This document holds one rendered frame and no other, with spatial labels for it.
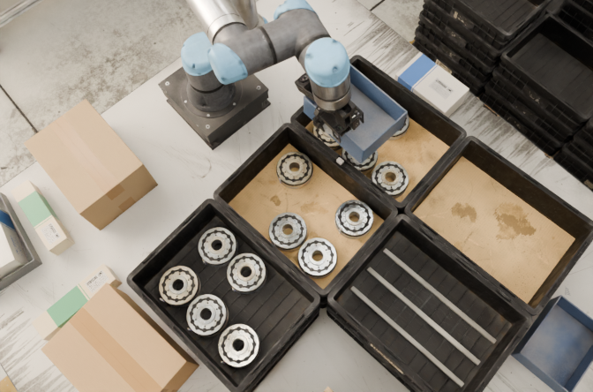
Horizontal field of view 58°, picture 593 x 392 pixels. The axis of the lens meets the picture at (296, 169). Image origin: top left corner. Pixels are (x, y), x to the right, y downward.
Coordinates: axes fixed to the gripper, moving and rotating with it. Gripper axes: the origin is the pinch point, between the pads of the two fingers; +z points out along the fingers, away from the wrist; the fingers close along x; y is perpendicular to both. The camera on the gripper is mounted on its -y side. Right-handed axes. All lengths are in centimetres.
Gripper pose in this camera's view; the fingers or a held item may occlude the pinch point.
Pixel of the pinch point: (333, 125)
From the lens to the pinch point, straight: 127.1
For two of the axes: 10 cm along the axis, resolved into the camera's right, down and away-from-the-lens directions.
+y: 6.5, 6.9, -3.2
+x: 7.5, -6.5, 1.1
